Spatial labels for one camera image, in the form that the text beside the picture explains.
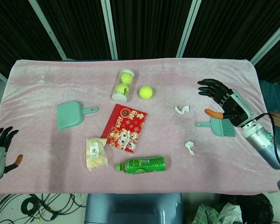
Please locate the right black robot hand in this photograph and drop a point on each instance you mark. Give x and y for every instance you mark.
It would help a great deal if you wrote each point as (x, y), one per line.
(235, 105)

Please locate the teal hand brush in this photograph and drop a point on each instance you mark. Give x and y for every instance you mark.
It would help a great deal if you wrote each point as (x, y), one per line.
(221, 128)

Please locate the white tissue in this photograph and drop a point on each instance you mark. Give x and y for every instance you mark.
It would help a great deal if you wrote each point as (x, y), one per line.
(190, 147)
(180, 110)

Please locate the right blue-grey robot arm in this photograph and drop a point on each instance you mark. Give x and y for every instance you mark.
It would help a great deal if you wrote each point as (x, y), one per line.
(262, 142)

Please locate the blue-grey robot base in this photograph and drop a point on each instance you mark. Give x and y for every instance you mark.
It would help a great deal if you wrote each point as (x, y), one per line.
(133, 210)

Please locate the person in blue jeans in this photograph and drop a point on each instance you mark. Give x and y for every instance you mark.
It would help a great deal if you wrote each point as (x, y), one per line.
(274, 98)

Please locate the teal plastic dustpan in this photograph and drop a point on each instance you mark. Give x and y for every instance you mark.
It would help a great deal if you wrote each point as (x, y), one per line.
(68, 115)

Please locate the pink velvet tablecloth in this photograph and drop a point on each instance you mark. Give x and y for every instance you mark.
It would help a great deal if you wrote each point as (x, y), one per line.
(177, 172)

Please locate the yellow tennis ball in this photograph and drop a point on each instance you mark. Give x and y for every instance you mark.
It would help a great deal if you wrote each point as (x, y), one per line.
(146, 92)
(122, 89)
(126, 78)

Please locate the clear snack bag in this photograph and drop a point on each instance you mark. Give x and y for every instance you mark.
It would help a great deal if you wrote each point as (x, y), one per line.
(95, 156)

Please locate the black bag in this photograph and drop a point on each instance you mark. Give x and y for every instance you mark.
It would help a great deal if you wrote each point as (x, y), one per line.
(256, 207)

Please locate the white plastic bag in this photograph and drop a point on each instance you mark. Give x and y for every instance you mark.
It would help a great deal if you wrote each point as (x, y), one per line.
(231, 213)

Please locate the green drink bottle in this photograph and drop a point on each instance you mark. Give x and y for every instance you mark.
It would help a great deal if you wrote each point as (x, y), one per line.
(144, 165)

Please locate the red spiral calendar notebook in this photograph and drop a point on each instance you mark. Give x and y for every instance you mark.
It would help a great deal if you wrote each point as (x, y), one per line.
(124, 128)

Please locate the black pleated curtain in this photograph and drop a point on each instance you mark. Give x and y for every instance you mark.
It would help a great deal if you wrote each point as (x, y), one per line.
(151, 28)

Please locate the green checked cloth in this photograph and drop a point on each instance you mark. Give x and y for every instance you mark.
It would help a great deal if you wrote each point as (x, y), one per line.
(206, 215)

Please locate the clear tennis ball tube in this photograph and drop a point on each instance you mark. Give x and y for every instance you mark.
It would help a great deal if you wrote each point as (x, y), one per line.
(119, 96)

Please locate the white partition frame post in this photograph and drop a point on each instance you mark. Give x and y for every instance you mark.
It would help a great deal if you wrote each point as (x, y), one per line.
(269, 39)
(110, 30)
(51, 35)
(189, 30)

